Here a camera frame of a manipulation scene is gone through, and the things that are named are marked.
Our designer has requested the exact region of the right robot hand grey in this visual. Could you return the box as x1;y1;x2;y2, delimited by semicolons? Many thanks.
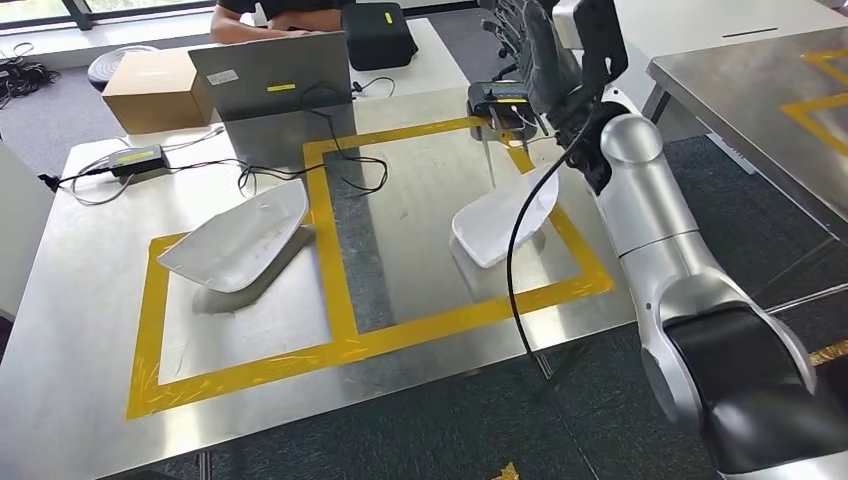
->
482;0;588;124

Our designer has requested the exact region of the small white mirror cover part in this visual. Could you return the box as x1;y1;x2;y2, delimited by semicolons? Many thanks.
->
450;165;561;270

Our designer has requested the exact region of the yellow tape workbench marking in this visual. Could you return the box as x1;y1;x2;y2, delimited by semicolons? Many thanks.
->
124;114;616;423

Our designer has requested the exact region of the large white mirror cover part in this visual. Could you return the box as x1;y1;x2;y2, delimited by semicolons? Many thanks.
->
156;177;311;295

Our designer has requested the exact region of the steel workbench table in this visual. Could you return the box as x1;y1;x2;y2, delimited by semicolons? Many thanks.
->
0;84;641;480

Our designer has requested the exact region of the black hub device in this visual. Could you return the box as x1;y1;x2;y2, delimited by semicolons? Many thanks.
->
466;80;552;146

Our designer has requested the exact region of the black zip case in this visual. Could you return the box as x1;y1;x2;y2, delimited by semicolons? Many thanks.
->
341;1;421;73

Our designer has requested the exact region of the yellow tape table marking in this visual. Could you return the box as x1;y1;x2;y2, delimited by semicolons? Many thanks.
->
779;46;848;159

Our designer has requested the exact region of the silver laptop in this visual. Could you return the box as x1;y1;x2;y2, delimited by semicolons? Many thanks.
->
188;31;354;124

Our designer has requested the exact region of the person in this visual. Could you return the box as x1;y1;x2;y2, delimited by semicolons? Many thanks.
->
210;0;347;46

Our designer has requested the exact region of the cardboard box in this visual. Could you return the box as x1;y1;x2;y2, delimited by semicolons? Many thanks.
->
101;47;218;136

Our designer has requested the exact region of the black power adapter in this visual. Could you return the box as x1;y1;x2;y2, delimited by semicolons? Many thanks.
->
105;144;172;180

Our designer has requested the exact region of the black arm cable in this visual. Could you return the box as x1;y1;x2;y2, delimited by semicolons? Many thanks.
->
505;99;601;362

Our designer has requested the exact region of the black adapter output cable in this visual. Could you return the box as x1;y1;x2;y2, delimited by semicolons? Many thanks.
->
165;82;392;200

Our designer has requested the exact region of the dark window frame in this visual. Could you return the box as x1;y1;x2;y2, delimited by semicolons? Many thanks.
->
0;0;220;32

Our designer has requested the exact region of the black mains cable plug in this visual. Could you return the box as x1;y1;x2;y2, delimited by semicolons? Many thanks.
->
38;168;114;193

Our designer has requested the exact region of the black floor cable bundle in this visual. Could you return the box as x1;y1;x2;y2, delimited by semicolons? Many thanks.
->
0;41;62;111

